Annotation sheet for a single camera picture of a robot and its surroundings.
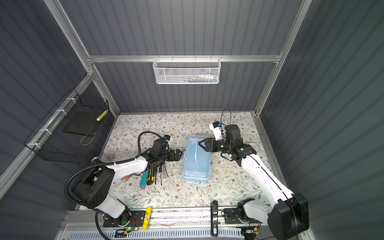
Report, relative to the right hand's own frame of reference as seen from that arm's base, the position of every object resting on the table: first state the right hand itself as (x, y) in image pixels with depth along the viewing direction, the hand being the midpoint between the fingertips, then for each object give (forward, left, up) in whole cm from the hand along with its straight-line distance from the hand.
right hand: (204, 144), depth 76 cm
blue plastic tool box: (-6, +4, -10) cm, 12 cm away
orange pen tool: (-21, +30, +10) cm, 38 cm away
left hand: (+4, +16, -15) cm, 23 cm away
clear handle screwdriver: (-2, +24, -21) cm, 32 cm away
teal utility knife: (-10, +35, -21) cm, 42 cm away
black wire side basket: (+1, +68, +8) cm, 69 cm away
